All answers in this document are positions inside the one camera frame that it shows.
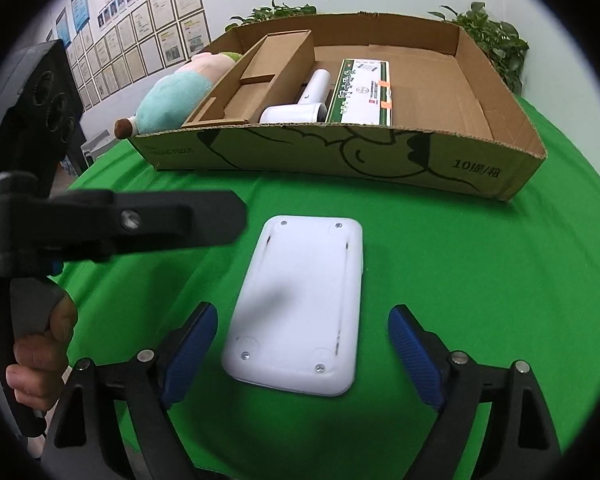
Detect green tablecloth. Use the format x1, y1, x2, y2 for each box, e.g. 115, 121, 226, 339
45, 95, 600, 471

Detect pastel plush toy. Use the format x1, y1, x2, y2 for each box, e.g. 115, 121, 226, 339
114, 51, 243, 139

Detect row of blue posters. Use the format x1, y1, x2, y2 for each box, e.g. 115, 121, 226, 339
55, 0, 91, 48

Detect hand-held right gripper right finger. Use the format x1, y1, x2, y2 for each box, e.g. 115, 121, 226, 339
387, 304, 564, 480

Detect green and white carton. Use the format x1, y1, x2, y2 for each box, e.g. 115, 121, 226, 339
325, 58, 395, 127

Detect person's left hand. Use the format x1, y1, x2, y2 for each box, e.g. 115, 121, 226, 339
5, 290, 79, 412

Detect large cardboard box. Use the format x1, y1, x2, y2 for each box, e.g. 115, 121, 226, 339
130, 11, 548, 202

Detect white handheld appliance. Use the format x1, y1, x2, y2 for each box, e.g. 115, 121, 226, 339
259, 68, 331, 124

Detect green potted plant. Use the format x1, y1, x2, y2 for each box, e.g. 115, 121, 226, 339
225, 0, 318, 33
427, 1, 530, 96

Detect white plastic device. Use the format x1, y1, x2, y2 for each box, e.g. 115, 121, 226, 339
221, 215, 365, 397

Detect grey chairs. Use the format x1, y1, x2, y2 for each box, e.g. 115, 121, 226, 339
80, 130, 113, 163

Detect long brown cardboard box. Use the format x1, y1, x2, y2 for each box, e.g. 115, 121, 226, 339
181, 29, 316, 128

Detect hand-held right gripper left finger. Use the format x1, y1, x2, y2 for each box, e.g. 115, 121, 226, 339
42, 302, 220, 480

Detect wall of framed certificates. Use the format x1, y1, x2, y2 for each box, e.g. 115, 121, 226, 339
65, 0, 212, 111

